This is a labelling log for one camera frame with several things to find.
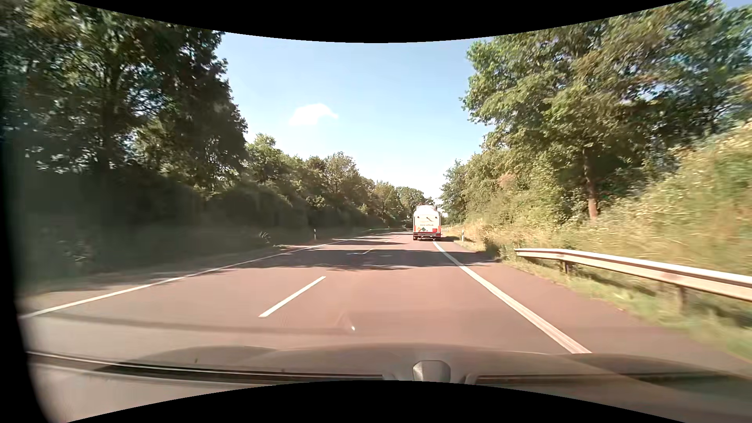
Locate white tanker lorry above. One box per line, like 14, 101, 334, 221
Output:
412, 204, 443, 242

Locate reddish grey asphalt road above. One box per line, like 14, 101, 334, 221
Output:
18, 229, 741, 377

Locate car's own bonnet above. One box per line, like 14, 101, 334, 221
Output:
26, 343, 752, 419

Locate road markings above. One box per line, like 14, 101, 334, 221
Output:
19, 230, 592, 354

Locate row of trees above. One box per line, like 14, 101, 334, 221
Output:
439, 0, 752, 230
0, 0, 436, 236

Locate overgrown grass bank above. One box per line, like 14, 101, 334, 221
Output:
443, 120, 752, 360

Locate grey metal guard rail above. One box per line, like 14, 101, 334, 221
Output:
515, 247, 752, 311

